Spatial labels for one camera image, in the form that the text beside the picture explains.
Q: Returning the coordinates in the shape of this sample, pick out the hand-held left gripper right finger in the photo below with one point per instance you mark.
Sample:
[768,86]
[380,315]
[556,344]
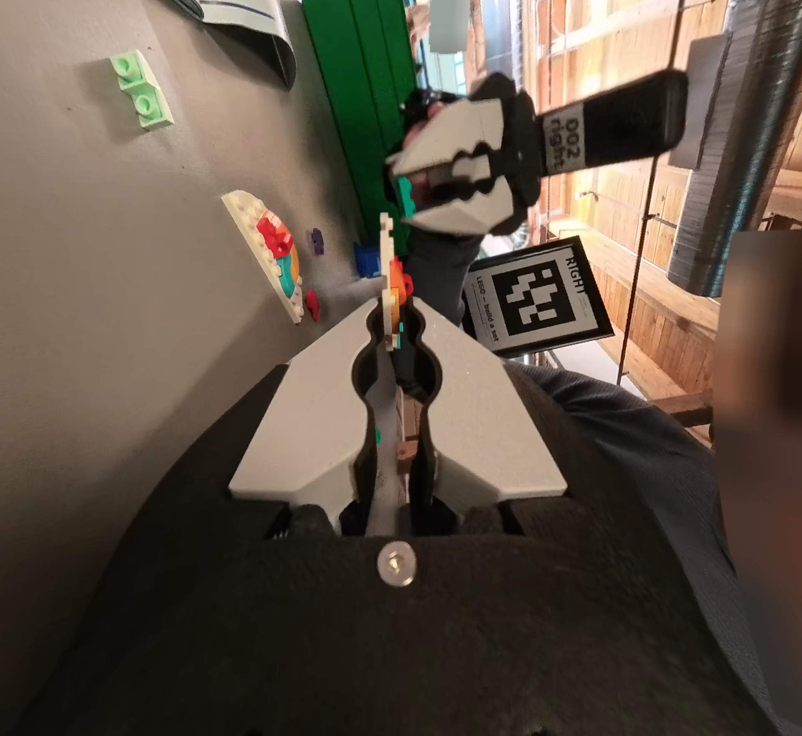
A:
[495,429]

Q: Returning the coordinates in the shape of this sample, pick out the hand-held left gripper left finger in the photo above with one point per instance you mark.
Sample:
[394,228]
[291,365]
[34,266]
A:
[301,429]

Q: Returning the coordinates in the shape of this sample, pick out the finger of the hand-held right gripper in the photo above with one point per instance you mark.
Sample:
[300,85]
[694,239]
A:
[476,212]
[457,128]

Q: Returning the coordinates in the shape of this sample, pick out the small teal lego brick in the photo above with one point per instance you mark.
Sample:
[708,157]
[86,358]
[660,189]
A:
[405,195]

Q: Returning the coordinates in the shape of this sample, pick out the colourful lego plate model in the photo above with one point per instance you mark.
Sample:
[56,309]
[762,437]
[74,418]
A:
[387,259]

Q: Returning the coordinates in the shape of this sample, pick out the purple lego brick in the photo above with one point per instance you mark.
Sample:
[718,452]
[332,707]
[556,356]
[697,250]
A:
[317,241]

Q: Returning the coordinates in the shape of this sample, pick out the colourful half-round lego plate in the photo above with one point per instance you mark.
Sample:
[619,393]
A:
[263,253]

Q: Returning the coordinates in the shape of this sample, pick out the person's right forearm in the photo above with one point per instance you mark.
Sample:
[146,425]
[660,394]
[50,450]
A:
[438,272]

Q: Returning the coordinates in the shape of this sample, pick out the blue lego brick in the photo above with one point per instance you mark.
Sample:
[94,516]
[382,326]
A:
[366,259]

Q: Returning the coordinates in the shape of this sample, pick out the red lego brick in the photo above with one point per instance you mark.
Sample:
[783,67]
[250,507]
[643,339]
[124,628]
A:
[312,304]

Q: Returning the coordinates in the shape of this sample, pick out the mint green lego brick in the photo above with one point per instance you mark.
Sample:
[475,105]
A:
[143,90]

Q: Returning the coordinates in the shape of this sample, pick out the person's right hand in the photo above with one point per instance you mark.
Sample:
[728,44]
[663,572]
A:
[418,133]

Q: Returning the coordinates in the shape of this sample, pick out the green plastic bin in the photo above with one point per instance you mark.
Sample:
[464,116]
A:
[363,90]

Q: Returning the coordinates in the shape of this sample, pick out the black framed marker sign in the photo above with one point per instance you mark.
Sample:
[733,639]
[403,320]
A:
[539,297]

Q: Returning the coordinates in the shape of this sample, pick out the silver ventilation duct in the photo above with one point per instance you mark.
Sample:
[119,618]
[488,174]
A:
[739,121]

